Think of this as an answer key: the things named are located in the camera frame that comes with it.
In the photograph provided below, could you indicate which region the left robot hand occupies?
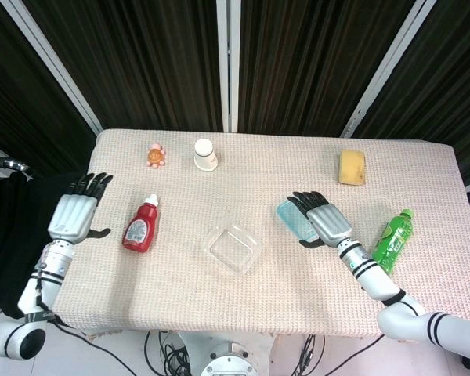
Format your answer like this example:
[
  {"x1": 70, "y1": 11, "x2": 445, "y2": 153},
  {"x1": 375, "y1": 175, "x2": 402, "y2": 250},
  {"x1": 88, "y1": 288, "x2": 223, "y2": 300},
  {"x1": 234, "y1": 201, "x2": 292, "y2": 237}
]
[{"x1": 48, "y1": 172, "x2": 114, "y2": 246}]

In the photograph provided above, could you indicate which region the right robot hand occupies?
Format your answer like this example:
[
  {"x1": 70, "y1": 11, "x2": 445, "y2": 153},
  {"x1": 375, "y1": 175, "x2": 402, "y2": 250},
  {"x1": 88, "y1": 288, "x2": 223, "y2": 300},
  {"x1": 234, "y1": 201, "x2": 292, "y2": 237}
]
[{"x1": 287, "y1": 190, "x2": 354, "y2": 250}]

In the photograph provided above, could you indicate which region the blue plastic lid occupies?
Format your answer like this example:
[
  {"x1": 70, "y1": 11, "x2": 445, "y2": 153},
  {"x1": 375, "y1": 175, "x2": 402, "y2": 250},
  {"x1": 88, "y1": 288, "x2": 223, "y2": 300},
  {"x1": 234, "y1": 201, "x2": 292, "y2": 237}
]
[{"x1": 276, "y1": 198, "x2": 320, "y2": 243}]

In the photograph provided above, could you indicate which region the clear plastic container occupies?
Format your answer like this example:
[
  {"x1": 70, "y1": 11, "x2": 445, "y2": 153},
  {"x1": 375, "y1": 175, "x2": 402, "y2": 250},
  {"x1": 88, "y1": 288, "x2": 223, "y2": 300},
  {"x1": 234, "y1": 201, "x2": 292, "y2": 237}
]
[{"x1": 202, "y1": 219, "x2": 266, "y2": 277}]

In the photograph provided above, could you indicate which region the yellow sponge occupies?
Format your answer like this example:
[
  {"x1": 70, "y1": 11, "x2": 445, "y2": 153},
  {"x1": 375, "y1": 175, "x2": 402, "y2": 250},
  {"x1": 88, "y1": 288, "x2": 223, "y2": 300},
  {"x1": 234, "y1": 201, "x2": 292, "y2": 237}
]
[{"x1": 338, "y1": 149, "x2": 367, "y2": 186}]

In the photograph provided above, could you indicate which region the person in black clothes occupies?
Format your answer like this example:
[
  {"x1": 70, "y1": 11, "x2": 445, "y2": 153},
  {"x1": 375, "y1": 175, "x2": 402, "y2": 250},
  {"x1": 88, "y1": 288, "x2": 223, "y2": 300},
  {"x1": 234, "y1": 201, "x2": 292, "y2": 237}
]
[{"x1": 0, "y1": 136, "x2": 83, "y2": 319}]

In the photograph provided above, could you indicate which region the green drink bottle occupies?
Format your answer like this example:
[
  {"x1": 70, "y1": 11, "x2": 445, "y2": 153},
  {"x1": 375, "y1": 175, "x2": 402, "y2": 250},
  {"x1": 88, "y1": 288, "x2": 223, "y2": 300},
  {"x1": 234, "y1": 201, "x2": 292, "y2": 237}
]
[{"x1": 371, "y1": 208, "x2": 415, "y2": 275}]

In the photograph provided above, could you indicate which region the red ketchup bottle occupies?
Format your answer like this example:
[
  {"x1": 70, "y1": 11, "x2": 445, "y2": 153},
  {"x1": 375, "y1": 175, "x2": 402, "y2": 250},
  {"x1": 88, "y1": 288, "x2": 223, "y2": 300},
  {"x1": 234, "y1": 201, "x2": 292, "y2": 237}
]
[{"x1": 121, "y1": 193, "x2": 161, "y2": 254}]

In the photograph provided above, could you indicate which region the orange pink turtle toy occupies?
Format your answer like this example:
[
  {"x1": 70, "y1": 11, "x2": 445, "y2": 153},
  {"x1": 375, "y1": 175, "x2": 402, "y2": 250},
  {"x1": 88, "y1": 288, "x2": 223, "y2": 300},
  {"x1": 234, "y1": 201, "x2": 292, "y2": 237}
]
[{"x1": 146, "y1": 143, "x2": 168, "y2": 169}]

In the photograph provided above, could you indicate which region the beige waffle tablecloth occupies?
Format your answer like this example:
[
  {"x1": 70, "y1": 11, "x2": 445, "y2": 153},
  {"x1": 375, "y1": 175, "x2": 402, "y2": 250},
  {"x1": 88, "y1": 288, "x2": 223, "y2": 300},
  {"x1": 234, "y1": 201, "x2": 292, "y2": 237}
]
[{"x1": 49, "y1": 128, "x2": 469, "y2": 349}]

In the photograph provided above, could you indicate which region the white paper cup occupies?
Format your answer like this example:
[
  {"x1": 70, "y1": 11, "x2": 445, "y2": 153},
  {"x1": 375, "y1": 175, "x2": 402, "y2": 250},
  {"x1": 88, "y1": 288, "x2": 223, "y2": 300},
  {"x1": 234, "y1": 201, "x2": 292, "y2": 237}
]
[{"x1": 193, "y1": 139, "x2": 220, "y2": 172}]

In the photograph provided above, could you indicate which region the white robot torso base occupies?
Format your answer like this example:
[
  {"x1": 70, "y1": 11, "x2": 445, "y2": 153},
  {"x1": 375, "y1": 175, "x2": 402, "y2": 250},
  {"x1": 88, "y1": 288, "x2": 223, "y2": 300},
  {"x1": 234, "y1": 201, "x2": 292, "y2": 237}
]
[{"x1": 199, "y1": 340, "x2": 259, "y2": 376}]

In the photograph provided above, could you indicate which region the black pleated curtain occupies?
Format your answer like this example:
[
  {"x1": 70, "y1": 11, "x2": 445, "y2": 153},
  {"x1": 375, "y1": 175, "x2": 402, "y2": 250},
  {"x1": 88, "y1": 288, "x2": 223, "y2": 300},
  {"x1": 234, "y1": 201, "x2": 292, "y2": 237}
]
[{"x1": 0, "y1": 0, "x2": 470, "y2": 189}]

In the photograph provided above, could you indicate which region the black cable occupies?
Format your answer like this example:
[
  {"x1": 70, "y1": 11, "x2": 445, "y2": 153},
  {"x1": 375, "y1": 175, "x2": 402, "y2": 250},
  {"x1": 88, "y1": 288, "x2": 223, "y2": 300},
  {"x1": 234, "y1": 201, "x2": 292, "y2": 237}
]
[
  {"x1": 143, "y1": 331, "x2": 193, "y2": 376},
  {"x1": 299, "y1": 334, "x2": 326, "y2": 376},
  {"x1": 52, "y1": 315, "x2": 142, "y2": 376},
  {"x1": 332, "y1": 332, "x2": 385, "y2": 376}
]

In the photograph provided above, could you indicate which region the white frame post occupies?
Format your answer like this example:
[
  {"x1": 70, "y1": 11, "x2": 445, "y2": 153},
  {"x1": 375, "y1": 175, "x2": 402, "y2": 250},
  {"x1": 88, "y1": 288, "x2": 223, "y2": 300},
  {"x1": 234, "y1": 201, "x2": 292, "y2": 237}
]
[
  {"x1": 340, "y1": 0, "x2": 438, "y2": 139},
  {"x1": 0, "y1": 0, "x2": 103, "y2": 133},
  {"x1": 215, "y1": 0, "x2": 240, "y2": 133}
]

